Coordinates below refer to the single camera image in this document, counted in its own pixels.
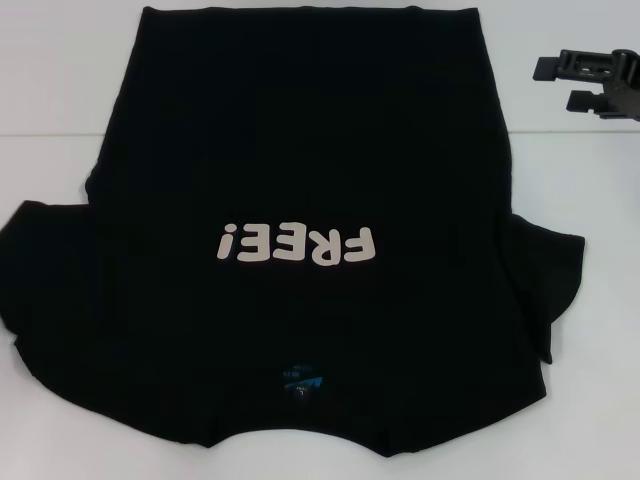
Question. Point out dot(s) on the black t-shirt with FREE print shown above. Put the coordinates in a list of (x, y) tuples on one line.
[(300, 175)]

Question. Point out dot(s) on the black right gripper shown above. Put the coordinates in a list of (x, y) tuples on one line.
[(625, 90)]

